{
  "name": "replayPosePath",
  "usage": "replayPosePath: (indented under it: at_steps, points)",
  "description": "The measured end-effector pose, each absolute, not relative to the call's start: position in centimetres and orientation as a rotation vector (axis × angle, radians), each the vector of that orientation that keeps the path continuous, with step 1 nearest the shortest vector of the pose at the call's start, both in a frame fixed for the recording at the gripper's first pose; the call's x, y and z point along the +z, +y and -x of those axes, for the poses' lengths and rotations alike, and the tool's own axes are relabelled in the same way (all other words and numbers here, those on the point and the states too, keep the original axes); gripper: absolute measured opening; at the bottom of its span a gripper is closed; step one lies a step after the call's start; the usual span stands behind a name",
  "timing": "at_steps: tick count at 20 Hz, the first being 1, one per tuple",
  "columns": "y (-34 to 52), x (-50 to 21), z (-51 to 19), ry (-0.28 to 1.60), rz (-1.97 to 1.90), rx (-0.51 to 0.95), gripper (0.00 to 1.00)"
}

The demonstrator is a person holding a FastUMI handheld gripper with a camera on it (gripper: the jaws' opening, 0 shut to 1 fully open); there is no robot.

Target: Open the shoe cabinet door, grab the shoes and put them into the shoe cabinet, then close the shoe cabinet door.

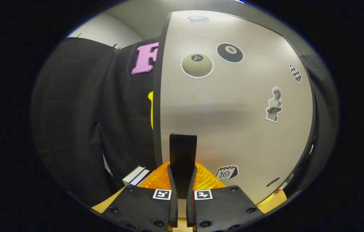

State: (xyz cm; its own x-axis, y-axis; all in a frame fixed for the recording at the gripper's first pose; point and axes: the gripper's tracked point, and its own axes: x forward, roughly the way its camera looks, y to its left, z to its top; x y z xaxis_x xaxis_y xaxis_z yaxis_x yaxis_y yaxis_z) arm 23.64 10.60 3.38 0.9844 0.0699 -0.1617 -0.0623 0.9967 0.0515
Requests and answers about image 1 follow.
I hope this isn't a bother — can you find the grey shoe cabinet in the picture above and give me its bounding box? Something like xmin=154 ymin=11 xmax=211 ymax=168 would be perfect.
xmin=152 ymin=10 xmax=317 ymax=207

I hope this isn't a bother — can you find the black door handle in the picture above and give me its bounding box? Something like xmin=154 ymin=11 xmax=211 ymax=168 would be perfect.
xmin=169 ymin=134 xmax=198 ymax=198

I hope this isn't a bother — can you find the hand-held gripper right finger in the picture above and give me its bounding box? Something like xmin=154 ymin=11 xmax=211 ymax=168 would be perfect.
xmin=187 ymin=161 xmax=264 ymax=232

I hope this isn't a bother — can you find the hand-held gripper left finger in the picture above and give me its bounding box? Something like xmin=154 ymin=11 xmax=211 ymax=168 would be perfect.
xmin=103 ymin=161 xmax=178 ymax=232

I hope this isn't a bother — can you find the green spine book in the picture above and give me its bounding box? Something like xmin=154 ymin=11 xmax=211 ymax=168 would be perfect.
xmin=122 ymin=166 xmax=145 ymax=185

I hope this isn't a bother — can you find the black backdrop cloth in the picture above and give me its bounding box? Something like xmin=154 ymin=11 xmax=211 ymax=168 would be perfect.
xmin=31 ymin=37 xmax=339 ymax=207

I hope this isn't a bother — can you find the white cover book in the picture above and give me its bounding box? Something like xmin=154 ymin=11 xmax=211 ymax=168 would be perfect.
xmin=130 ymin=169 xmax=150 ymax=187

